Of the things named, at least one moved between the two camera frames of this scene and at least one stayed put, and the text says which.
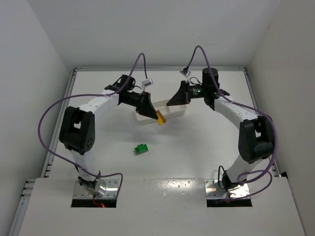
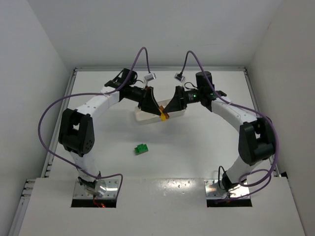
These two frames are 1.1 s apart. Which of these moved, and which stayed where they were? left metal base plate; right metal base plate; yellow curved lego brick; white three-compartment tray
Moved: yellow curved lego brick
Stayed: left metal base plate; white three-compartment tray; right metal base plate
